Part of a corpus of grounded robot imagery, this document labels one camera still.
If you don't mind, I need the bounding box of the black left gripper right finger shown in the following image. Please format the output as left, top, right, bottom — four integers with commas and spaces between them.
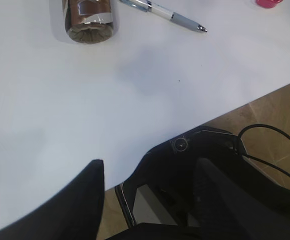
193, 158, 290, 240

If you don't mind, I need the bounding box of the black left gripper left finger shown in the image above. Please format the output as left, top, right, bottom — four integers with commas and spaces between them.
0, 159, 105, 240

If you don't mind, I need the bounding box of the brown Nescafe coffee bottle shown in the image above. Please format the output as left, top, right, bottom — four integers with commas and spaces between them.
62, 0, 114, 44

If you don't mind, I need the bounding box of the pink pencil sharpener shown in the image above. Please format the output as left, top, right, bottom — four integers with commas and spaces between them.
255, 0, 283, 9

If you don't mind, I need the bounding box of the white pen grey grip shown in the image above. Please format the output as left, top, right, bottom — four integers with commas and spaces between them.
120, 0, 208, 33

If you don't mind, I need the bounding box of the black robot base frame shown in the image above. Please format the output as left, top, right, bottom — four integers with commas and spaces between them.
113, 126, 290, 240

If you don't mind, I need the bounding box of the black cable on floor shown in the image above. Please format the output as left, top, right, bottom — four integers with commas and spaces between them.
237, 81, 290, 186

